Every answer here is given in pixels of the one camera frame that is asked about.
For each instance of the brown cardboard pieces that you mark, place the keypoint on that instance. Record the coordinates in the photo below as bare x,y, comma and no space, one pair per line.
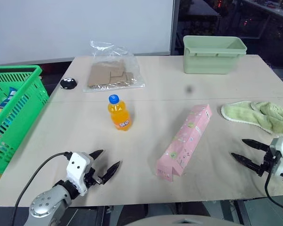
103,74

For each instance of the green plastic shopping basket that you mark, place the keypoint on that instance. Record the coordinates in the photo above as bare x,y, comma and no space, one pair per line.
26,94

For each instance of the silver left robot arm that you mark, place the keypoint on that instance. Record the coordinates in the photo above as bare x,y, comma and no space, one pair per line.
47,204

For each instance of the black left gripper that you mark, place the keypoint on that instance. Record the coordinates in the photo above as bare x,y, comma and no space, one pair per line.
92,177

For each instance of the white partition panel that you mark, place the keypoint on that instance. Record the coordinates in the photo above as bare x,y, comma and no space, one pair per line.
85,26

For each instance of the blue snack bag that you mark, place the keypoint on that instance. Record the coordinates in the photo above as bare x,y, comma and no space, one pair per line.
2,106

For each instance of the long pink carton box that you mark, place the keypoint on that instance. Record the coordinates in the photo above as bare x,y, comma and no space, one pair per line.
188,139

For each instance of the pale green plastic bin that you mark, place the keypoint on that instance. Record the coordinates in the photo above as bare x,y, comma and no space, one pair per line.
210,61

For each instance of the clear plastic bag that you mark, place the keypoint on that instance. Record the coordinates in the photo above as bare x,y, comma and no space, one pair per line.
118,56

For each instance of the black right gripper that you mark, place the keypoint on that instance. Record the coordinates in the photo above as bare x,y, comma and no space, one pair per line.
268,162

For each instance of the black round device white dots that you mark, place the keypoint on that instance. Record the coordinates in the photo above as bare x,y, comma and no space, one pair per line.
68,83

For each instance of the light green towel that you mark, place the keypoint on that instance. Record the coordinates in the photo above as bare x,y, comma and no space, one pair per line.
264,115

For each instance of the orange soda bottle blue cap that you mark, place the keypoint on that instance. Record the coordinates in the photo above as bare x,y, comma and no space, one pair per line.
119,115

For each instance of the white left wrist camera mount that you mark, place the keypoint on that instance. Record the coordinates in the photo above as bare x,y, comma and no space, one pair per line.
77,164

